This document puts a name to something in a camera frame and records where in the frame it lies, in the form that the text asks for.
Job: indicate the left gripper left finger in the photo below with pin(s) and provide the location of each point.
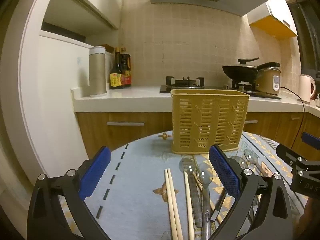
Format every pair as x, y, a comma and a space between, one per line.
46, 219

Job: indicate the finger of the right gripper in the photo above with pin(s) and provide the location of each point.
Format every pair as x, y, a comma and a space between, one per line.
311, 140
290, 157

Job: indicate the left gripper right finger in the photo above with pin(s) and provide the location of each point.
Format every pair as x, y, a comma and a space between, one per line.
273, 217

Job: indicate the steel spoon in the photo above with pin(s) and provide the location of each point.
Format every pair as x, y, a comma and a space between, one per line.
241, 161
253, 159
188, 165
205, 177

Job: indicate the black ladle spoon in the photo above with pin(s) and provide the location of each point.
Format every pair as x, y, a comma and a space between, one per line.
218, 206

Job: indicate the person's right hand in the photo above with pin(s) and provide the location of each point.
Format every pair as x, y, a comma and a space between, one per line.
308, 225

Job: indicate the white electric kettle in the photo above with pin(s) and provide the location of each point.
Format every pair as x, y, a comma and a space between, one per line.
307, 87

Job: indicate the gold rice cooker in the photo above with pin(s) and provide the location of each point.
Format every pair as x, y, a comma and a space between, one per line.
267, 79

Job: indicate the black wok with lid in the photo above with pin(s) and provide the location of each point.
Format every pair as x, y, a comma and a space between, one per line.
244, 72

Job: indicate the yellow plastic utensil basket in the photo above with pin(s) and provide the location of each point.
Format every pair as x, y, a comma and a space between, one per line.
202, 118

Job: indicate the patterned blue table mat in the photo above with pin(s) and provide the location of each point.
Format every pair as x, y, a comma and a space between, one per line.
130, 200

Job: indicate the dark window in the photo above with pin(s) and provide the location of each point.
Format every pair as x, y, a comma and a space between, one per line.
307, 25

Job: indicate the black gas stove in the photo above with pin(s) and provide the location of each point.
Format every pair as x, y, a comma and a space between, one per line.
199, 83

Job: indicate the grey cylindrical canister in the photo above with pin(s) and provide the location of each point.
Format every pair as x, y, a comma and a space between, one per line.
97, 71

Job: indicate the soy sauce bottle yellow label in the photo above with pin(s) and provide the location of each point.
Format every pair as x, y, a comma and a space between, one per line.
116, 74

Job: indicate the sauce bottle red label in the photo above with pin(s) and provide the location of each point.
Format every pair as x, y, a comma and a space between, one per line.
125, 59

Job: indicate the white upper cabinet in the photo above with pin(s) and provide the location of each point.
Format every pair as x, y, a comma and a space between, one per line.
85, 17

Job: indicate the right drawer handle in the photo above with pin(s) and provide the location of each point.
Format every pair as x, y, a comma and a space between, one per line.
251, 121

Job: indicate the drawer handle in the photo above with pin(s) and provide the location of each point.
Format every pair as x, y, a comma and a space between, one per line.
251, 121
122, 123

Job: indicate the left drawer handle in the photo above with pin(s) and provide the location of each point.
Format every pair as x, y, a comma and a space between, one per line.
122, 123

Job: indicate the orange wall cabinet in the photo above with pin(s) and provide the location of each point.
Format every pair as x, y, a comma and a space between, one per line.
275, 20

